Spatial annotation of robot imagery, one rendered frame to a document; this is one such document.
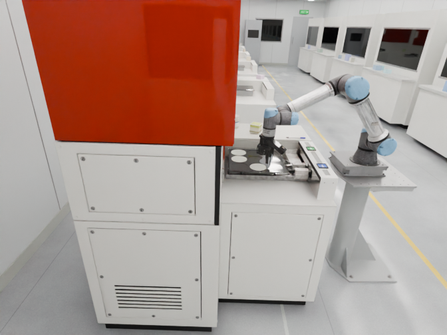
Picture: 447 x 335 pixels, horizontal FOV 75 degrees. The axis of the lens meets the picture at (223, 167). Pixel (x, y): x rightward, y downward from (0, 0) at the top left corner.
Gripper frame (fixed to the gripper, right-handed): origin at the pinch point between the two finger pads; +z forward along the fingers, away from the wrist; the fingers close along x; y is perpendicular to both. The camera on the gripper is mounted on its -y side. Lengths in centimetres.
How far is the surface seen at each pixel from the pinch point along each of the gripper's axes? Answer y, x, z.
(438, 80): -105, -435, -6
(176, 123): 18, 62, -40
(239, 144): 32.1, -22.5, 0.0
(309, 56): 271, -1047, 24
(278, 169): -4.7, -4.4, 1.7
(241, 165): 16.4, 3.2, 1.7
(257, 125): 25.3, -37.1, -11.2
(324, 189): -34.5, 2.6, 3.0
